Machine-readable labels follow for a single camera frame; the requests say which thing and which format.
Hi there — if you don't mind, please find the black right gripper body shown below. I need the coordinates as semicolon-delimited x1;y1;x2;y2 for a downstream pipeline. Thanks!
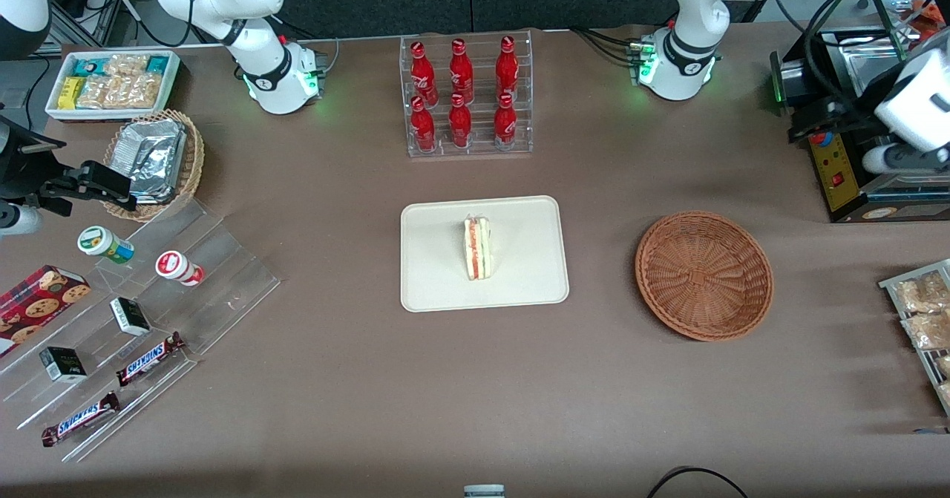
0;116;68;202

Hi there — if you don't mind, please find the triangular sandwich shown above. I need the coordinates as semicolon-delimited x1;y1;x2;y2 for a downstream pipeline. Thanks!
463;216;494;281

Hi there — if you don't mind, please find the light wicker basket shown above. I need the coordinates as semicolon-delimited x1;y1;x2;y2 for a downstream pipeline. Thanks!
102;108;206;223

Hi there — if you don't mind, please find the brown round wicker basket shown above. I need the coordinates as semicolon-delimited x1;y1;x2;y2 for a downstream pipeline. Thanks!
635;210;775;343

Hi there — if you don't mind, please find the cream rectangular plastic tray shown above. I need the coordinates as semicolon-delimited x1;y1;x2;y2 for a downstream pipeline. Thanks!
400;195;570;313

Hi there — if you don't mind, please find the silver foil packet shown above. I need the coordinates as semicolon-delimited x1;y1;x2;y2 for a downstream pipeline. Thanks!
130;179;179;204
115;119;186;187

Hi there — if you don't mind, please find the green lid sunflower jar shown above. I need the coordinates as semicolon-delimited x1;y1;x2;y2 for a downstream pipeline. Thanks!
77;226;136;265

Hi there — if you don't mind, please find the white plastic snack bin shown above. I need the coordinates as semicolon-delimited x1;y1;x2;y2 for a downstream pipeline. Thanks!
45;50;181;122

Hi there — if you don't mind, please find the clear bag of crackers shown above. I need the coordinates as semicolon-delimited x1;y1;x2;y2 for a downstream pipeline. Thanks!
102;53;149;77
121;73;164;110
77;75;125;110

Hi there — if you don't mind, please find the red lid white jar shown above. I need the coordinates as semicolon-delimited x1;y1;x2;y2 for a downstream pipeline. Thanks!
155;250;205;287

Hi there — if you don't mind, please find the black machine with yellow panel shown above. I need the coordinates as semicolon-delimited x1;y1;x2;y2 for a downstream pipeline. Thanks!
770;27;950;224

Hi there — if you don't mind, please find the red tartan cookie box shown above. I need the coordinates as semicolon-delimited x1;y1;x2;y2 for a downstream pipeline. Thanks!
0;264;91;358

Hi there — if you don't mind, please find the small black carton box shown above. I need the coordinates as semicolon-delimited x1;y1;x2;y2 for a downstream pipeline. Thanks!
39;346;88;384
109;297;151;337

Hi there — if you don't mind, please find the clear acrylic stepped display stand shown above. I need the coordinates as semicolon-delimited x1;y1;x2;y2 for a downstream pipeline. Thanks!
0;196;281;463

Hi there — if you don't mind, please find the Snickers chocolate bar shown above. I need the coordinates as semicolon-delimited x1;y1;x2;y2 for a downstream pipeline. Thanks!
41;392;121;448
116;332;186;387

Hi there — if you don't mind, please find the red cola bottle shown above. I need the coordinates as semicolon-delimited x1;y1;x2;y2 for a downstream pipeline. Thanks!
410;96;437;152
494;92;518;150
410;41;437;102
496;36;519;98
448;94;473;148
449;39;474;99

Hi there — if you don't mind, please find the clear acrylic bottle rack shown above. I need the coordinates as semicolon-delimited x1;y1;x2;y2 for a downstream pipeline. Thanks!
399;29;534;159

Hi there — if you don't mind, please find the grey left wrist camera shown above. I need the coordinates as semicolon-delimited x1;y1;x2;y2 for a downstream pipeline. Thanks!
861;144;950;177

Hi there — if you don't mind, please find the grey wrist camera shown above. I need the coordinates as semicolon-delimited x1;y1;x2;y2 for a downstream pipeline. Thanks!
0;205;43;236
861;144;950;177

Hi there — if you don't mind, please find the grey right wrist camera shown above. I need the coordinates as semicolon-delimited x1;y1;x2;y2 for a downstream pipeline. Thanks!
0;205;43;236

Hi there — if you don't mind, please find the grey metal wire rack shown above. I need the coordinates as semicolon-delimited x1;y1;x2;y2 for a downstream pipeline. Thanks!
879;258;950;417

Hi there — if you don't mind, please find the black looped cable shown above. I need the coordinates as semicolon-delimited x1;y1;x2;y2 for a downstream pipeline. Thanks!
646;466;750;498

